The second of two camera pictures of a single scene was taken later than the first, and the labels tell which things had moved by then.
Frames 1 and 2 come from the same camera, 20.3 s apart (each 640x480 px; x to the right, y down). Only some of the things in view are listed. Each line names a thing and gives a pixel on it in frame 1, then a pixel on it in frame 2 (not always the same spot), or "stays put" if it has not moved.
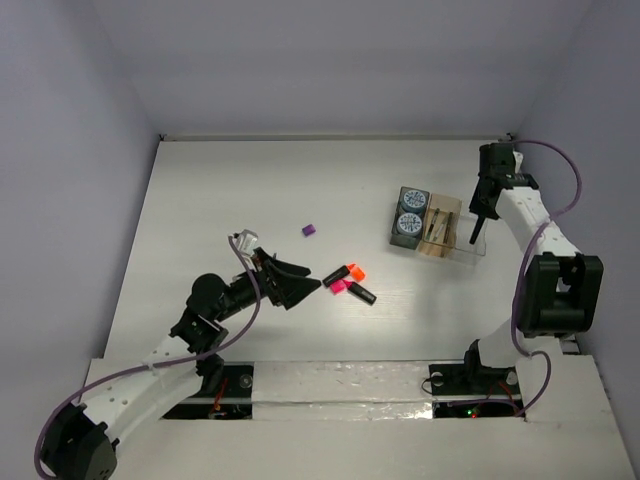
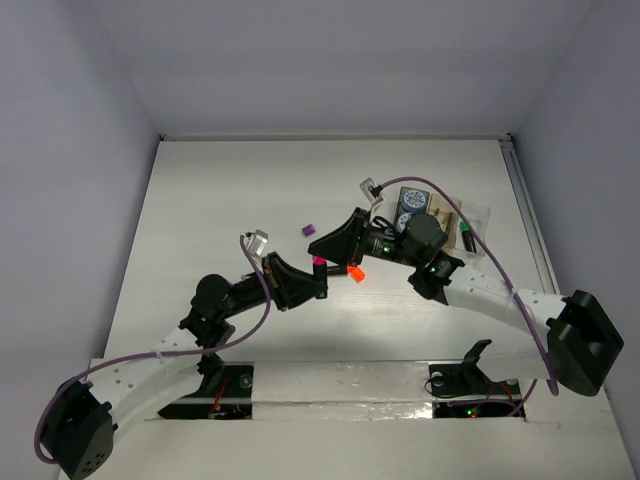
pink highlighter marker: x=360 y=291 → x=320 y=266
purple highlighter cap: x=308 y=230 stays put
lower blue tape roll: x=409 y=223 stays put
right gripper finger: x=480 y=221 → x=343 y=244
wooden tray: x=441 y=227 stays put
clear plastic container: x=464 y=228 stays put
